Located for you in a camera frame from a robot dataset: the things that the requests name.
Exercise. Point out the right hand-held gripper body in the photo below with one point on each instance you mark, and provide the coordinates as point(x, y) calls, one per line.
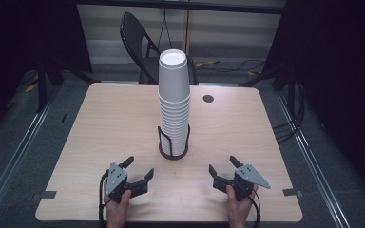
point(248, 177)

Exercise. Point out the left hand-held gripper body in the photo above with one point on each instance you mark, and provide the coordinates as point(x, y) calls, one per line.
point(115, 180)

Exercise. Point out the person's left hand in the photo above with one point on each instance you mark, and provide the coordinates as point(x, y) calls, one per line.
point(116, 213)

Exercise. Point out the person's right hand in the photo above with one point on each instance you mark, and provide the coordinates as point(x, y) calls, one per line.
point(238, 212)

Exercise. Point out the grey tape strip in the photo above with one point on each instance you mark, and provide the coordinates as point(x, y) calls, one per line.
point(292, 192)
point(46, 194)

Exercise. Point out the dark round table grommet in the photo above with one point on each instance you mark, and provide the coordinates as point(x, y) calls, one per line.
point(208, 98)

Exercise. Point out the stack of white paper cups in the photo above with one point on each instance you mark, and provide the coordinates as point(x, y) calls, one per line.
point(174, 91)

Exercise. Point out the yellow floor tape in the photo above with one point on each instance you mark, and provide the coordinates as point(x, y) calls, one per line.
point(253, 73)
point(206, 63)
point(31, 87)

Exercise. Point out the black tripod stand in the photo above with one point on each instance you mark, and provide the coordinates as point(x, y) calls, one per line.
point(41, 85)
point(290, 85)

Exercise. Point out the black folding chair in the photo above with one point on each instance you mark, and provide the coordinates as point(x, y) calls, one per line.
point(133, 34)

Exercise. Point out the pale window blind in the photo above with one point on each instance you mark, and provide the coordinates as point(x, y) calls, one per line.
point(221, 34)

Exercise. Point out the dark curtain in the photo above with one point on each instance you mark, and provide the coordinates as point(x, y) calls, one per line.
point(28, 34)
point(339, 79)

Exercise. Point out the metal floor rail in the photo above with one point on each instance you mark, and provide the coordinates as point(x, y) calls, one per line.
point(310, 152)
point(15, 155)

